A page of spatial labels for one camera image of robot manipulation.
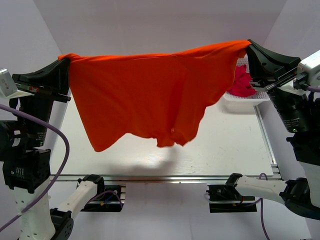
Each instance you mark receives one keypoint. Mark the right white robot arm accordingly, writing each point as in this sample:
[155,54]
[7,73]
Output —
[301,117]

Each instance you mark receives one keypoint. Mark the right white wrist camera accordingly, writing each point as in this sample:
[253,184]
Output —
[308,74]

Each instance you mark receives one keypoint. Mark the magenta t shirt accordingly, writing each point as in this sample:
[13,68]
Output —
[241,85]

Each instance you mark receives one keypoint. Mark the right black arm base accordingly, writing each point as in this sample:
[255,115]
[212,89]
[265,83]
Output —
[222,200]

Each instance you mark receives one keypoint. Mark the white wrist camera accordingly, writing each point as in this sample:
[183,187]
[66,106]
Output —
[8,88]
[308,74]

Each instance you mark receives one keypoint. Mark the orange t shirt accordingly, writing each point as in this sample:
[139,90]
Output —
[162,96]

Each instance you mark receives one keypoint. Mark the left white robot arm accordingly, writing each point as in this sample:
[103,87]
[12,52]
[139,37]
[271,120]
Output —
[26,165]

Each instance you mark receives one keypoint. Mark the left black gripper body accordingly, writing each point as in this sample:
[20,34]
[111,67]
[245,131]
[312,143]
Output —
[39,91]

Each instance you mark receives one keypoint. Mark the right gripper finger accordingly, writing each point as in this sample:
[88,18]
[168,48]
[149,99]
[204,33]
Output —
[282,64]
[258,65]

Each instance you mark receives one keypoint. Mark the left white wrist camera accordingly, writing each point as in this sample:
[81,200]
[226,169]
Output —
[8,88]

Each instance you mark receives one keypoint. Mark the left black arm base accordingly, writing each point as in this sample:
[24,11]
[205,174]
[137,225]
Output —
[111,202]

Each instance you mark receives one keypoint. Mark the white plastic basket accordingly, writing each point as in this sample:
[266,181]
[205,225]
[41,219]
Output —
[243,105]

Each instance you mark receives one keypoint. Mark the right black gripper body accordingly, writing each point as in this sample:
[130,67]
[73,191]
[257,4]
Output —
[281,85]

